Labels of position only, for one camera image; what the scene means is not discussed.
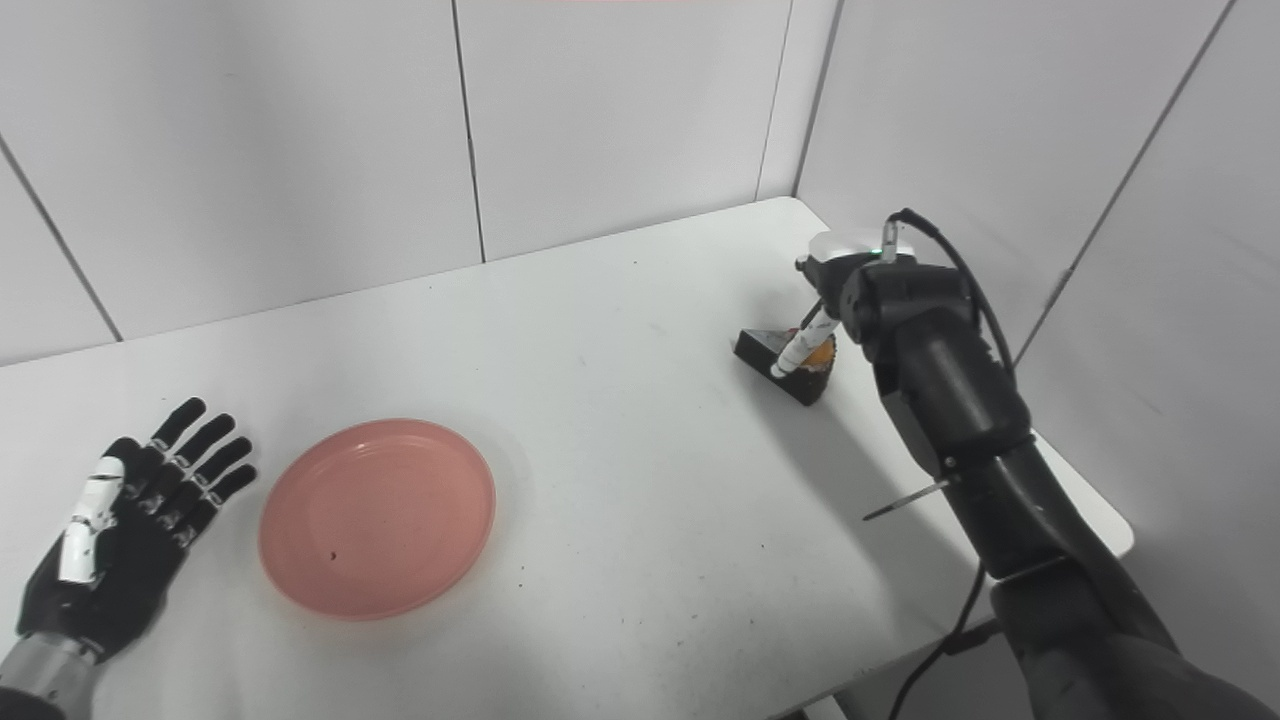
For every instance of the black zip tie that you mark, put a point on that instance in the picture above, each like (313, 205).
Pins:
(905, 500)

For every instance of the chocolate cake slice with fruit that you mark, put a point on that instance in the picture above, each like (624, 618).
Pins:
(765, 355)

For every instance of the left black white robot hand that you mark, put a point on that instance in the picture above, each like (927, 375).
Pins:
(125, 560)

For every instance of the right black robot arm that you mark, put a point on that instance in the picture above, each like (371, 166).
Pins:
(960, 400)

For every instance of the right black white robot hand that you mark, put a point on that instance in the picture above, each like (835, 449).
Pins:
(835, 260)

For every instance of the pink round plate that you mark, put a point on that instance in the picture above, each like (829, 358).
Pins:
(378, 520)

